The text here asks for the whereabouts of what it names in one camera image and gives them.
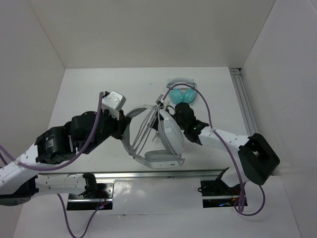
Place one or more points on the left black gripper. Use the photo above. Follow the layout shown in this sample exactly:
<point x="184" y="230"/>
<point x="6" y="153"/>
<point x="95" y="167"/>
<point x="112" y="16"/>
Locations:
<point x="120" y="125"/>

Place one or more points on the grey white headphones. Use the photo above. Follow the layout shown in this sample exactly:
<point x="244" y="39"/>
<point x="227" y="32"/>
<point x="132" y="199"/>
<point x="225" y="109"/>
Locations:
<point x="164" y="129"/>

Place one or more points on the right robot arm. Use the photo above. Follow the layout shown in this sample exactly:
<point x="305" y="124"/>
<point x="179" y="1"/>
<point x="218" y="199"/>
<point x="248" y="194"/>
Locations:
<point x="253" y="158"/>

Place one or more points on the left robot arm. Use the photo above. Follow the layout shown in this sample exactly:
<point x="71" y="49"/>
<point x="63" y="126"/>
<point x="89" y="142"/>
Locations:
<point x="22" y="179"/>

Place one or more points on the teal headphones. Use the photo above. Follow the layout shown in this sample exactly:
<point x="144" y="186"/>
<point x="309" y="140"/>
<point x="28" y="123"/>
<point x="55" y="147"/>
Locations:
<point x="182" y="93"/>

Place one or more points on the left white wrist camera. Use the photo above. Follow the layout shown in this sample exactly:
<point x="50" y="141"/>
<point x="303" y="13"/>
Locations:
<point x="113" y="102"/>

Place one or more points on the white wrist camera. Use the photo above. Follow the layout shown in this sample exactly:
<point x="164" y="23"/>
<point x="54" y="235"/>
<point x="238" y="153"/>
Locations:
<point x="113" y="102"/>
<point x="162" y="103"/>

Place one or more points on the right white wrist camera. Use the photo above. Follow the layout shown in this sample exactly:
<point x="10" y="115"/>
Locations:
<point x="162" y="103"/>

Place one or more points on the aluminium front rail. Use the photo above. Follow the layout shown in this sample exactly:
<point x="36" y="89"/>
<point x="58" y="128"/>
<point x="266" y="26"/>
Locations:
<point x="160" y="174"/>

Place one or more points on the aluminium side rail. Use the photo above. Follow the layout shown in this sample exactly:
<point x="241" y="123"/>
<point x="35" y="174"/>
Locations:
<point x="243" y="100"/>

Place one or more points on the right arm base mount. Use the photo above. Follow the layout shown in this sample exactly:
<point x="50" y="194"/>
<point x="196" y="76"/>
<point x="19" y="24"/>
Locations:
<point x="215" y="193"/>

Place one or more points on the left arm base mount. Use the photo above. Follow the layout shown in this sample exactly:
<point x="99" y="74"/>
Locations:
<point x="86" y="192"/>

